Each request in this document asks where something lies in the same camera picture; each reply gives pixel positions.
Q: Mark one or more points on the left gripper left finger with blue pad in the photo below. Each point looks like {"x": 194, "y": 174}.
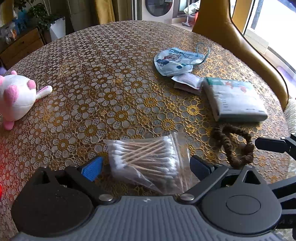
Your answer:
{"x": 92, "y": 169}

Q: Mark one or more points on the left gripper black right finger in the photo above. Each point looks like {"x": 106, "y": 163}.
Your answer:
{"x": 200, "y": 168}

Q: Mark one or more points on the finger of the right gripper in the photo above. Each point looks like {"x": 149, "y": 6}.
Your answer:
{"x": 273, "y": 145}

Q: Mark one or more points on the cotton swabs plastic bag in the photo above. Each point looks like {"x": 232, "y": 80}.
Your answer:
{"x": 161, "y": 164}

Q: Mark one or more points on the brown hair scrunchie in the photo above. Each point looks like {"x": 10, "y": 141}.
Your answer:
{"x": 237, "y": 156}

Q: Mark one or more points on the small sachet packet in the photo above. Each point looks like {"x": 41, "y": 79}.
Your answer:
{"x": 188, "y": 82}

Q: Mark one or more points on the blue printed face mask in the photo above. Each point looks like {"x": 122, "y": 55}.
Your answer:
{"x": 174, "y": 61}

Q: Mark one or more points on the tissue pack white green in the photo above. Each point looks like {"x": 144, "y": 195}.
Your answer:
{"x": 234, "y": 101}

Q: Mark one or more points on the lace patterned tablecloth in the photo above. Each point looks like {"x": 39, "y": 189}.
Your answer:
{"x": 105, "y": 86}

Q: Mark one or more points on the pink white plush toy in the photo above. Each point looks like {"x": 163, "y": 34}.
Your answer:
{"x": 18, "y": 95}

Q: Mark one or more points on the yellow giraffe plush statue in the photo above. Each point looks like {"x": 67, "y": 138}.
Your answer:
{"x": 215, "y": 23}

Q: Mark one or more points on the wooden sideboard cabinet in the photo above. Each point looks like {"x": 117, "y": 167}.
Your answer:
{"x": 24, "y": 44}

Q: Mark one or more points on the white plant pot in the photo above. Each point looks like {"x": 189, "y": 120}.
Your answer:
{"x": 58, "y": 29}

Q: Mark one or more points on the red bucket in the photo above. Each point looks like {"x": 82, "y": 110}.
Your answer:
{"x": 196, "y": 16}

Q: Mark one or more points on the yellow curtain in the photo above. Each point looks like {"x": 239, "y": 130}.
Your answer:
{"x": 104, "y": 11}

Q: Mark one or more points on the washing machine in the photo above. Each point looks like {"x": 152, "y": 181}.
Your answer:
{"x": 157, "y": 10}

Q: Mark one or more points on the potted green plant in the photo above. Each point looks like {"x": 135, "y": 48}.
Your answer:
{"x": 39, "y": 12}

